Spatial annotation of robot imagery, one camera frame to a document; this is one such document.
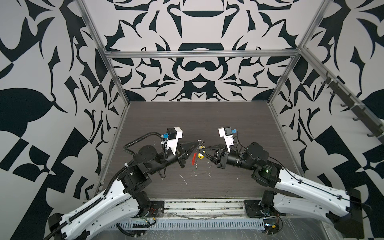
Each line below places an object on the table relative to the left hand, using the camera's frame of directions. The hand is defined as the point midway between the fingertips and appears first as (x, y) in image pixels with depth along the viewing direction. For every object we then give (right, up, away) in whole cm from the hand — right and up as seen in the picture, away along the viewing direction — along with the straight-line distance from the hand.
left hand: (198, 139), depth 57 cm
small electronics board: (+35, -44, +14) cm, 58 cm away
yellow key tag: (+1, -6, +1) cm, 7 cm away
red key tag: (-1, -8, +2) cm, 8 cm away
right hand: (+1, -5, -2) cm, 6 cm away
